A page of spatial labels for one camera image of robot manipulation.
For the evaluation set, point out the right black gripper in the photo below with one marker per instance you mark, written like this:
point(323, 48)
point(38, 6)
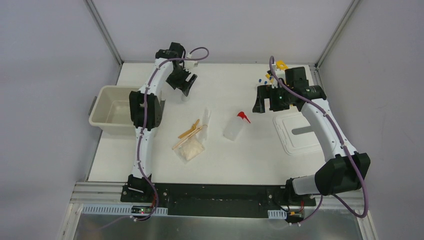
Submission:
point(267, 98)

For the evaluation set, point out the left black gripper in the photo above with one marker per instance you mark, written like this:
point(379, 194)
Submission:
point(180, 79)

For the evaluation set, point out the white bin lid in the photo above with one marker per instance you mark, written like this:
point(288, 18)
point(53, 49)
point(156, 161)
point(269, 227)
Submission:
point(296, 134)

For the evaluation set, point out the yellow test tube rack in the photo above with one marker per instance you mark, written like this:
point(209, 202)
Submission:
point(281, 66)

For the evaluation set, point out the bag of white powder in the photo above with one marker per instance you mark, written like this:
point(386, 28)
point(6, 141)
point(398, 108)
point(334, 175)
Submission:
point(190, 149)

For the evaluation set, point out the beige plastic bin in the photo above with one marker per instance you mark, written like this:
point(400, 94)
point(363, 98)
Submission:
point(111, 111)

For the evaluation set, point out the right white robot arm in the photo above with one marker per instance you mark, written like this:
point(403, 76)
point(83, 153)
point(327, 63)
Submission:
point(345, 168)

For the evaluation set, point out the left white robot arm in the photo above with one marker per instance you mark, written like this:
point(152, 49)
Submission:
point(147, 107)

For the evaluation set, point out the small white cup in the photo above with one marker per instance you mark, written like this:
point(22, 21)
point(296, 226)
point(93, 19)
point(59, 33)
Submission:
point(185, 98)

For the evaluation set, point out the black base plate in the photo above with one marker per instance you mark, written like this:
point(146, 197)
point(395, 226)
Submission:
point(215, 200)

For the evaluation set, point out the aluminium frame rail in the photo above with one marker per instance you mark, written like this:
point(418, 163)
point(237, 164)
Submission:
point(96, 193)

